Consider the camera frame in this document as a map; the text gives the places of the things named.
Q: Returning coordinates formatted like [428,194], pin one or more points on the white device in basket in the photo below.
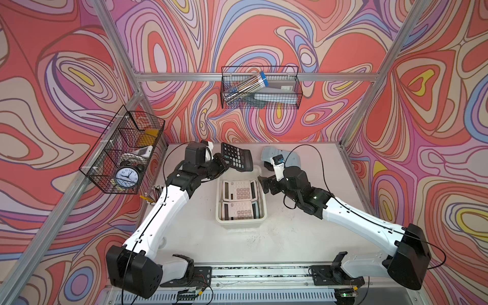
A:
[144,152]

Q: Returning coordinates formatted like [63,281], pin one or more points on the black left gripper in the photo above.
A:
[219,158]

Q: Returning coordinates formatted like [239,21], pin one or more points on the black wire basket back wall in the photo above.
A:
[273,73]

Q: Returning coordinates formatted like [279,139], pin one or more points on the pink calculator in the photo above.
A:
[232,211]

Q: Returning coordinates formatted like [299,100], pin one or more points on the white plastic storage box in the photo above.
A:
[233,174]

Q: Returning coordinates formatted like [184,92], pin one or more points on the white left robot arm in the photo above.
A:
[132,266]

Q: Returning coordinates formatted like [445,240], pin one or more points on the black wire basket left wall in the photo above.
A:
[116,144]

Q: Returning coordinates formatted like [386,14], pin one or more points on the clear pen cup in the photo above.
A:
[153,195]

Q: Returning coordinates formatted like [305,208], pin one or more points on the light blue calculator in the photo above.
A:
[291,158]

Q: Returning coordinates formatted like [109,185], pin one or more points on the black wire basket wall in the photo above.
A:
[116,144]
[273,73]

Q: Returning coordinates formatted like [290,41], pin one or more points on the black calculator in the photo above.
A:
[237,158]
[268,166]

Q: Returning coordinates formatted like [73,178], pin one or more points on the clear tube of pencils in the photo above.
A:
[239,90]

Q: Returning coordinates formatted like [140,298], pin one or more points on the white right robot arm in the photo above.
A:
[404,254]

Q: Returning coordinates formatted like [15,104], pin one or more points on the yellow item in basket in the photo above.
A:
[147,138]

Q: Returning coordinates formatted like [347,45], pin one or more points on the green circuit board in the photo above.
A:
[188,295]

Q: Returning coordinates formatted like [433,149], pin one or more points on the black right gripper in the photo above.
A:
[272,183]

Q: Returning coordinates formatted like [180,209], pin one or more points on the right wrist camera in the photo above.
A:
[278,163]

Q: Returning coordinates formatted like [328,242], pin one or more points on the grey white box in basket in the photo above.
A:
[278,91]

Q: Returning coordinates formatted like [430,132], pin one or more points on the black alarm clock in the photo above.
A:
[128,175]

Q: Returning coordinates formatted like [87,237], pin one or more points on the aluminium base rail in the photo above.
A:
[267,283]

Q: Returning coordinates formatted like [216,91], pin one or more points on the pink calculator face up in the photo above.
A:
[239,190]

